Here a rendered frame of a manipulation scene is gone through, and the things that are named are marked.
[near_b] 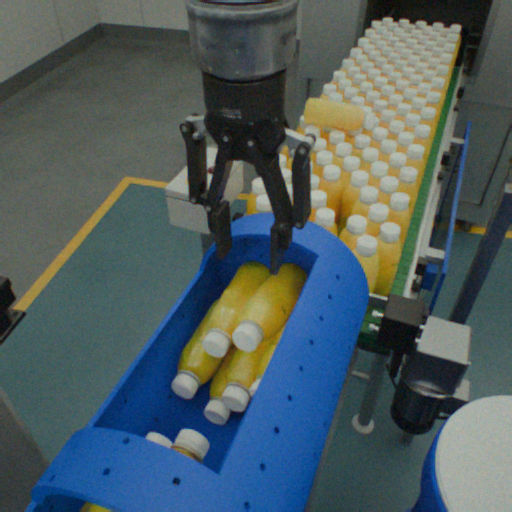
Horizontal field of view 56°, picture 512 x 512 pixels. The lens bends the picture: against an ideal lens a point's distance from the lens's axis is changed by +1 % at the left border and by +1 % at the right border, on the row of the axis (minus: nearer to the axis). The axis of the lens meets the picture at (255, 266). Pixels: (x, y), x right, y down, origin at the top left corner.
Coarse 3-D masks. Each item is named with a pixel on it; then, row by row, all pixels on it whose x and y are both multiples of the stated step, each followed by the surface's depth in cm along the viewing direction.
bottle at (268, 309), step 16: (288, 272) 76; (304, 272) 78; (272, 288) 72; (288, 288) 73; (256, 304) 69; (272, 304) 69; (288, 304) 72; (240, 320) 69; (256, 320) 68; (272, 320) 68; (272, 336) 70
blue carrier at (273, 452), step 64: (256, 256) 81; (320, 256) 69; (192, 320) 81; (320, 320) 63; (128, 384) 66; (320, 384) 59; (64, 448) 51; (128, 448) 46; (256, 448) 49; (320, 448) 58
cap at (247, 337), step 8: (240, 328) 67; (248, 328) 66; (256, 328) 67; (232, 336) 68; (240, 336) 67; (248, 336) 66; (256, 336) 66; (240, 344) 68; (248, 344) 67; (256, 344) 66
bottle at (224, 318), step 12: (252, 264) 81; (240, 276) 79; (252, 276) 79; (264, 276) 80; (228, 288) 77; (240, 288) 76; (252, 288) 77; (228, 300) 74; (240, 300) 75; (216, 312) 73; (228, 312) 73; (240, 312) 73; (216, 324) 72; (228, 324) 72; (228, 336) 72
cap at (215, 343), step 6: (210, 336) 71; (216, 336) 71; (222, 336) 71; (204, 342) 71; (210, 342) 71; (216, 342) 70; (222, 342) 71; (228, 342) 72; (204, 348) 72; (210, 348) 72; (216, 348) 71; (222, 348) 70; (210, 354) 73; (216, 354) 72; (222, 354) 71
